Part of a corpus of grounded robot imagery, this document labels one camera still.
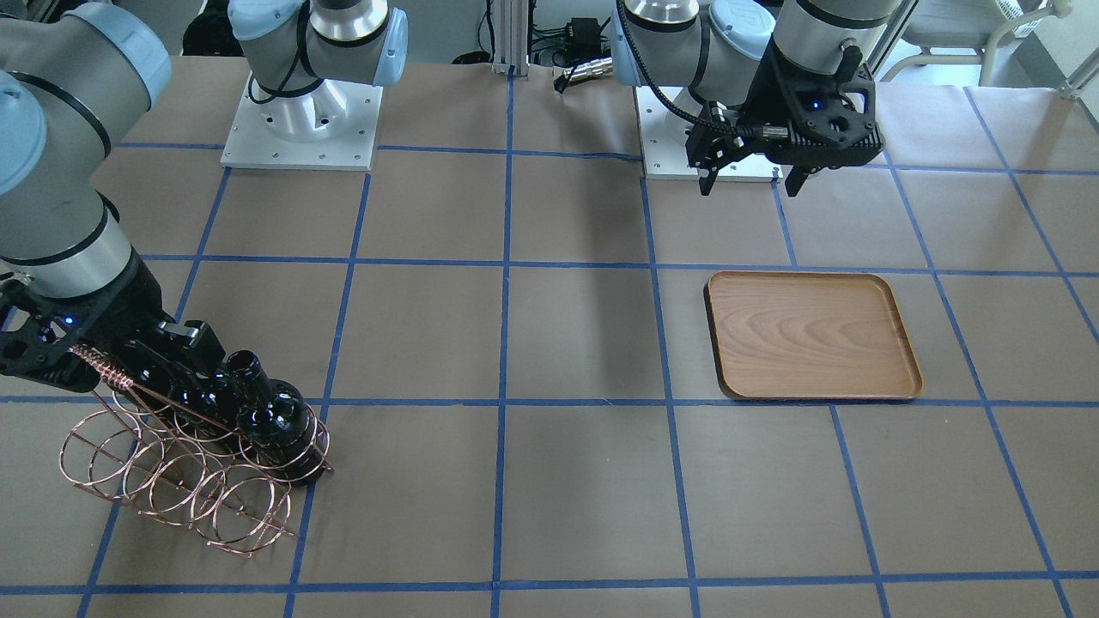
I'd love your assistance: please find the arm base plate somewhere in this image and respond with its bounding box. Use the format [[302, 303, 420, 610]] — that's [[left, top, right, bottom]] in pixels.
[[634, 86, 784, 183], [221, 81, 385, 172]]

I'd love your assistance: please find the aluminium frame post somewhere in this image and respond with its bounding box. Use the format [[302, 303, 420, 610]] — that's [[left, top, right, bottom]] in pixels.
[[488, 0, 533, 79]]

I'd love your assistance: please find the copper wire bottle basket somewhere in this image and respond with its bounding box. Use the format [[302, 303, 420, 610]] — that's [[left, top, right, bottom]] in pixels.
[[58, 344, 330, 556]]

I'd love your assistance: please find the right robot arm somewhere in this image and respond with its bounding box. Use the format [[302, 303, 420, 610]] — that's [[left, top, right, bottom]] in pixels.
[[1, 1, 409, 395]]

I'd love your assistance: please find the black power adapter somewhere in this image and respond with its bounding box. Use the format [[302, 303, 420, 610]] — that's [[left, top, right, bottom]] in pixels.
[[565, 16, 602, 58]]

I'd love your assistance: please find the wooden tray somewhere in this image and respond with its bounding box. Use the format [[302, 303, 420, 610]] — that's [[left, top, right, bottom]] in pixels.
[[704, 271, 924, 402]]

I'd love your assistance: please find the white chair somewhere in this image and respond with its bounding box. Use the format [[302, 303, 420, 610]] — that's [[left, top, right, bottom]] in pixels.
[[878, 1, 1074, 86]]

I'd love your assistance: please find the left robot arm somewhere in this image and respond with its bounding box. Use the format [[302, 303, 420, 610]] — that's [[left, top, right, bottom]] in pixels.
[[612, 1, 899, 196]]

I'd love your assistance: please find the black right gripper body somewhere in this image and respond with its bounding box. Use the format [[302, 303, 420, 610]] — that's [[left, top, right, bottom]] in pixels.
[[1, 254, 225, 397]]

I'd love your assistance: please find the black wine bottle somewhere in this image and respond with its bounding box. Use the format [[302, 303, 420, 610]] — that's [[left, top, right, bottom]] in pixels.
[[175, 380, 242, 455], [225, 349, 325, 488]]

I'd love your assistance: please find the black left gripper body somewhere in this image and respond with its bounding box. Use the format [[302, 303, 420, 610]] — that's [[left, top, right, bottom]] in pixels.
[[686, 43, 884, 172]]

